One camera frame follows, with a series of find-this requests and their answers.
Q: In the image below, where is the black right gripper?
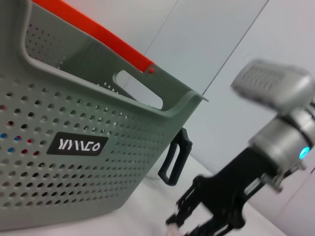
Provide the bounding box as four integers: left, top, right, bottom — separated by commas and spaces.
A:
166, 148, 269, 236

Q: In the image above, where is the grey perforated storage bin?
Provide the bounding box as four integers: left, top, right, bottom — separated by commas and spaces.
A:
0, 0, 210, 233

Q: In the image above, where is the orange-red background bar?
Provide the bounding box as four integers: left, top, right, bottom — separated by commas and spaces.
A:
31, 0, 156, 74

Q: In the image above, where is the glass pitcher black handle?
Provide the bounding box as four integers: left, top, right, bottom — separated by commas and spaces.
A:
157, 127, 193, 187

